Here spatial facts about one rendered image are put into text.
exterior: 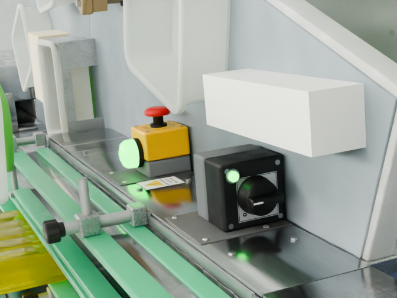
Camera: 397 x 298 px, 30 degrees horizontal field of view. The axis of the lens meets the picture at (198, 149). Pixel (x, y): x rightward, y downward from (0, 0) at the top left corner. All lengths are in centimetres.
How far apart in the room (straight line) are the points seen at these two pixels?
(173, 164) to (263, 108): 37
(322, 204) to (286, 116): 13
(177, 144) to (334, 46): 42
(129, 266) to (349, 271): 24
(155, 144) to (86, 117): 50
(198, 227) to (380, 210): 24
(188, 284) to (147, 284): 4
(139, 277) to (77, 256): 31
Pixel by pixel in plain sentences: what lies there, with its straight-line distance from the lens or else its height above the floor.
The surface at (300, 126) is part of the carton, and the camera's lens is 70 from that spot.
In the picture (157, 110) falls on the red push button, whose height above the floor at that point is 80.
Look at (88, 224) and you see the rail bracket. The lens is 93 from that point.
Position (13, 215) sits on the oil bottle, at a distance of 146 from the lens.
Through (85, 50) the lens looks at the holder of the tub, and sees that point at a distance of 156.
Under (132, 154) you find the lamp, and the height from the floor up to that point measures 84.
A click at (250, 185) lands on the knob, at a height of 81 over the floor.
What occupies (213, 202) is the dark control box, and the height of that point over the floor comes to 83.
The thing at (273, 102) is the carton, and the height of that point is 81.
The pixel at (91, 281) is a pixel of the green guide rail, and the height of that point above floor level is 95.
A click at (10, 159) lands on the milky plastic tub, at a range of 88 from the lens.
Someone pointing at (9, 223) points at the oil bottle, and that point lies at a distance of 142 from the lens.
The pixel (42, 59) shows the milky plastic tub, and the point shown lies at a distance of 170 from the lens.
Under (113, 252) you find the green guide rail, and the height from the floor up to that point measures 95.
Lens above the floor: 116
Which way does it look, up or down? 22 degrees down
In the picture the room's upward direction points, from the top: 100 degrees counter-clockwise
